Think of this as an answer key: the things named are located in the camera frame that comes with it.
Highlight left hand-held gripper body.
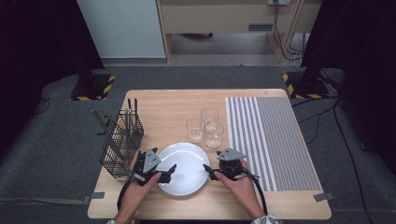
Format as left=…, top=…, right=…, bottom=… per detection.
left=134, top=147, right=169, bottom=187

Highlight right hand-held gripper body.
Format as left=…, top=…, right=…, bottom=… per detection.
left=217, top=147, right=250, bottom=182

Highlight white plate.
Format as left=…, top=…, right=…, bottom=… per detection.
left=154, top=142, right=212, bottom=197

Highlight black wire cutlery basket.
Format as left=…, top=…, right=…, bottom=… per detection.
left=96, top=108, right=145, bottom=180

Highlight clear drinking glass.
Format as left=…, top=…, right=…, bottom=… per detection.
left=186, top=117, right=206, bottom=144
left=205, top=123, right=225, bottom=149
left=200, top=106, right=220, bottom=133

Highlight steel table knife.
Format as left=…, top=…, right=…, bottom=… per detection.
left=91, top=108, right=126, bottom=161

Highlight steel fork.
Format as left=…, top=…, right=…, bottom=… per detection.
left=102, top=109, right=122, bottom=130

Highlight person's right hand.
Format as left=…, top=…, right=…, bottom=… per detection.
left=214, top=159, right=265, bottom=219

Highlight person's left hand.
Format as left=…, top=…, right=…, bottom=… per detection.
left=120, top=151, right=163, bottom=217

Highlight steel cutlery piece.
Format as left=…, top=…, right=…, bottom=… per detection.
left=123, top=108, right=129, bottom=139

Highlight grey white striped placemat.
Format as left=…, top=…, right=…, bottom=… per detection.
left=224, top=96, right=322, bottom=192

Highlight dark cutlery piece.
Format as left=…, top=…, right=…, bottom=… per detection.
left=126, top=98, right=133, bottom=138
left=134, top=97, right=139, bottom=138

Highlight grey tape strip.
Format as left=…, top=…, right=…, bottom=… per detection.
left=83, top=191, right=106, bottom=203
left=313, top=192, right=334, bottom=203

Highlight black stand base yellow striped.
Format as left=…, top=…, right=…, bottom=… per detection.
left=282, top=71, right=331, bottom=100
left=69, top=74, right=116, bottom=102

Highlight white panel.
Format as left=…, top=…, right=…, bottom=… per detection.
left=77, top=0, right=166, bottom=59

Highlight light wooden cabinet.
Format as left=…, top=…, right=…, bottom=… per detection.
left=155, top=0, right=323, bottom=64

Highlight black curtain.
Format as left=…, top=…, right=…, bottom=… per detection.
left=0, top=0, right=106, bottom=162
left=300, top=0, right=396, bottom=176

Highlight right hand-held gripper cable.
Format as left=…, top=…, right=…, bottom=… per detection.
left=241, top=167, right=269, bottom=217

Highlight hand-held gripper cable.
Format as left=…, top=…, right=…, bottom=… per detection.
left=116, top=174, right=139, bottom=213
left=241, top=167, right=269, bottom=217

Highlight left hand-held gripper cable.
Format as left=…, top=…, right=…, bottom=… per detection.
left=116, top=174, right=139, bottom=213

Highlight looped black floor cable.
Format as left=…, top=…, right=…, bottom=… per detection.
left=298, top=105, right=337, bottom=146

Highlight long black floor cable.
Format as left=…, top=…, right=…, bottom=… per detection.
left=332, top=99, right=375, bottom=224

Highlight grey cabinet handle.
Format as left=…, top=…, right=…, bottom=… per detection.
left=247, top=23, right=275, bottom=32

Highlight bundle of black cables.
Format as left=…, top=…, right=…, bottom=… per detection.
left=272, top=0, right=309, bottom=63

